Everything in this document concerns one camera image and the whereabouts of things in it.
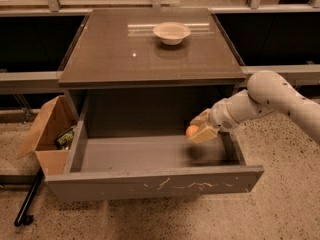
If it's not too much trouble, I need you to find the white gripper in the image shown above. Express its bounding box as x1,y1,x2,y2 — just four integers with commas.
188,98,239,144

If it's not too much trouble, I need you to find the orange fruit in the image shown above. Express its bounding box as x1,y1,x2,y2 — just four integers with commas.
185,125,199,138

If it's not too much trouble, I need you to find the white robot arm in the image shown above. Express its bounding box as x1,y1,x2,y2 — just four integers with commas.
186,71,320,144

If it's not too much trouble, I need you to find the grey cabinet with glass top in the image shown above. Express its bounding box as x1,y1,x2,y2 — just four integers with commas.
60,8,240,137

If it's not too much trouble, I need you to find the open grey top drawer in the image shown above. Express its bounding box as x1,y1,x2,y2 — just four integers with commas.
46,97,264,202

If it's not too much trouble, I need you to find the white bowl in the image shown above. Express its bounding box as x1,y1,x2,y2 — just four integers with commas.
153,22,191,45

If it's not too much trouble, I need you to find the dark snack packet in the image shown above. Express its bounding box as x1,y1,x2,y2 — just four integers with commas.
54,127,74,150

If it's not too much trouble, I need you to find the brown cardboard box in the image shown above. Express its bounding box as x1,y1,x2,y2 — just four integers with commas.
17,95,77,176

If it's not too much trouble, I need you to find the black floor stand leg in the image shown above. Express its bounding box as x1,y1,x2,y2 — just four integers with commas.
0,169,44,227

